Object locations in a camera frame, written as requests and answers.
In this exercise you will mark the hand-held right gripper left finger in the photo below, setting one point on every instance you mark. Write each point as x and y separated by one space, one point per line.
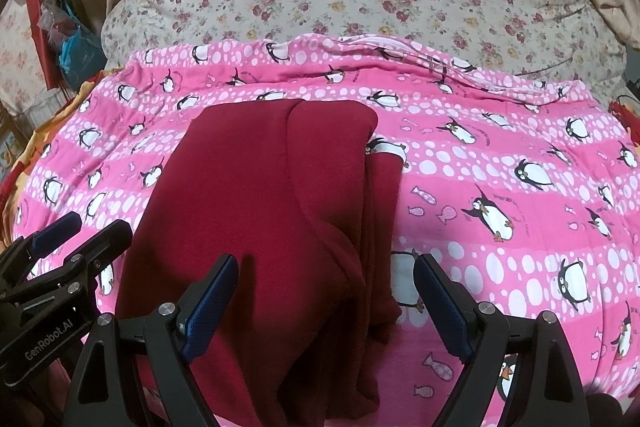
210 307

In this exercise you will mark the red frame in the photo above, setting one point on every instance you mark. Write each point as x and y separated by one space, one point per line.
42 7

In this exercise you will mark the pale floral fabric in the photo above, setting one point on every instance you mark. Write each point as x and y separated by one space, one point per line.
20 57

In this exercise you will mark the blue plastic bag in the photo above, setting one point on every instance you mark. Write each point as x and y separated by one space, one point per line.
80 54

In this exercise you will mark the dark red knit garment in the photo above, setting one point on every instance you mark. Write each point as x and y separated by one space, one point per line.
280 207

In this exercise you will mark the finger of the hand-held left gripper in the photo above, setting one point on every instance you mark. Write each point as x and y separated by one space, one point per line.
57 232
107 247

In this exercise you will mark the pink penguin print blanket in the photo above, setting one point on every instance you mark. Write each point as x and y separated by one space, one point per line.
500 147

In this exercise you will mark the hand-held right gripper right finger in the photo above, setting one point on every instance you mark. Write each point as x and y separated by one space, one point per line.
445 312

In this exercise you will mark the clear plastic bag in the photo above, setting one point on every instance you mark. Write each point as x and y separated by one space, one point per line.
60 22

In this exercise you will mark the red and orange cloth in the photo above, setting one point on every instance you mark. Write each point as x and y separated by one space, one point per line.
625 117

